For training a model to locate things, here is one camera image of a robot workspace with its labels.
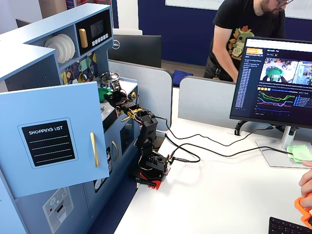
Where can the blue shopping list door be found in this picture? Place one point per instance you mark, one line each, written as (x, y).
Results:
(48, 109)

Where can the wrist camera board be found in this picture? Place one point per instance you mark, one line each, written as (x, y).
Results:
(115, 84)

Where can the monitor with lit screen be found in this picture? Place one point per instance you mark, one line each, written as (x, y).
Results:
(273, 80)

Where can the green paper note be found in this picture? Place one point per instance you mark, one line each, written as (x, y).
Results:
(303, 156)
(293, 150)

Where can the silver pot with lid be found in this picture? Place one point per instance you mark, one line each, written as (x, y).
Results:
(109, 77)

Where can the red and black arm base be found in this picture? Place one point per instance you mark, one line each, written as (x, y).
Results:
(150, 179)

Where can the black Dell monitor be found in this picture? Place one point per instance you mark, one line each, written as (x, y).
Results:
(136, 50)

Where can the operator's right hand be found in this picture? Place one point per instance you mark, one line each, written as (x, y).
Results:
(307, 163)

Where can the blue toy kitchen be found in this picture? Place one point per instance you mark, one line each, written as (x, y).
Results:
(36, 48)

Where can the wooden cabinet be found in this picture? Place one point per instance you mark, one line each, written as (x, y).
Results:
(52, 8)

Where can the white toy plate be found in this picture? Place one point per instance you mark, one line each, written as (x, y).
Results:
(66, 46)
(54, 50)
(72, 46)

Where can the gold toy faucet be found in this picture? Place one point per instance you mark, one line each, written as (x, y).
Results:
(133, 95)

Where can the dark monitor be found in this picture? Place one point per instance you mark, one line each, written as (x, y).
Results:
(23, 23)

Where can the operator's left hand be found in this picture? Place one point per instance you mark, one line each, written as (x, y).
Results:
(306, 182)

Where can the green recipient lid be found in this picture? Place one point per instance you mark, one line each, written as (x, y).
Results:
(103, 90)

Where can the man in black t-shirt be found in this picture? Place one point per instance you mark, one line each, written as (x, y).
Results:
(243, 19)

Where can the green toy recipient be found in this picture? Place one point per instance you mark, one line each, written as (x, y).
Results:
(102, 97)

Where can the white whiteboard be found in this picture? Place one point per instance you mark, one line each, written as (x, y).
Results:
(195, 4)

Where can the grey desk divider panel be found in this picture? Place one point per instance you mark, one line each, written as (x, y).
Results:
(207, 100)
(151, 97)

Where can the man's right forearm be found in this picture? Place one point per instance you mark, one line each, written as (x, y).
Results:
(230, 69)

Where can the black keyboard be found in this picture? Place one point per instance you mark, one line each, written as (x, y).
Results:
(287, 226)

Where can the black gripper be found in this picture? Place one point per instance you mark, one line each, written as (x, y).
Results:
(108, 98)

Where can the silver monitor stand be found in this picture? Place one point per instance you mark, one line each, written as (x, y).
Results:
(287, 139)

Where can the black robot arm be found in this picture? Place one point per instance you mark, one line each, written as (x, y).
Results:
(148, 131)

